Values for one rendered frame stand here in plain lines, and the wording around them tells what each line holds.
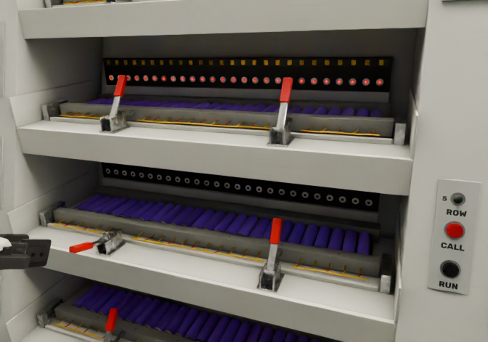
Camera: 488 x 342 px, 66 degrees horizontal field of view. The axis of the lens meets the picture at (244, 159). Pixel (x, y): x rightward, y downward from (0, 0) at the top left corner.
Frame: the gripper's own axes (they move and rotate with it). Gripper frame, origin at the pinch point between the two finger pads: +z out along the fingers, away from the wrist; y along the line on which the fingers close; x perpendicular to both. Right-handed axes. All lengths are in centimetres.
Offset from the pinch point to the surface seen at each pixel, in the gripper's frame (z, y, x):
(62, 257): 15.3, -8.1, -3.1
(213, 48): 25.3, 7.2, 37.9
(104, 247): 16.2, -1.1, -0.4
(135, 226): 19.5, 1.6, 3.5
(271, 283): 14.4, 27.0, -0.1
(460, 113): 8, 46, 22
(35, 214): 17.5, -18.1, 2.5
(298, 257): 20.3, 29.0, 3.2
